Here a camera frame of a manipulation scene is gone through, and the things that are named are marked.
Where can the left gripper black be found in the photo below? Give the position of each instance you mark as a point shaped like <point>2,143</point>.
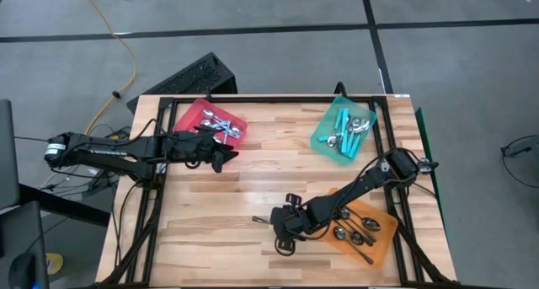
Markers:
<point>191,148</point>

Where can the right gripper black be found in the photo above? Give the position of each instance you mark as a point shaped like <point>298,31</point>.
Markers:
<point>292,221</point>

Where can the black metal spoon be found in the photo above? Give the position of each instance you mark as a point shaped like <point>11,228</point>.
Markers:
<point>371,224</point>
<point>358,237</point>
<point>340,233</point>
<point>259,219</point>
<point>344,213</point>

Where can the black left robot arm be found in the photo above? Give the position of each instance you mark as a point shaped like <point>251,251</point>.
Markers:
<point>105,152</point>

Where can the pink plastic bin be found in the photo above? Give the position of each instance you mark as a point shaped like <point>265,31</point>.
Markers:
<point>189,118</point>

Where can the teal plastic bin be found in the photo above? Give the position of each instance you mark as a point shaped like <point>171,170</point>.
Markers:
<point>326,152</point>

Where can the orange plastic bin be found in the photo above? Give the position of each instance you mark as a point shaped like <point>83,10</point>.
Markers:
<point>383,247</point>

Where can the black clamp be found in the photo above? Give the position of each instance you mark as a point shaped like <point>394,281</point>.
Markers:
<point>340,87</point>

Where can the yellow round floor sticker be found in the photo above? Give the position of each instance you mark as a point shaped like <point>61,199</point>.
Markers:
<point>54,263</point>

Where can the dark monitor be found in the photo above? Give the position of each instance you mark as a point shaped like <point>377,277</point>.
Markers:
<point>8,154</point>

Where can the dark grey desk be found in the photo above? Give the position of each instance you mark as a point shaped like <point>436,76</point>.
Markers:
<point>21,238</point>

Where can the black computer mouse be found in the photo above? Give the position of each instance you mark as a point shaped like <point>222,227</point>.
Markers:
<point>21,272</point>

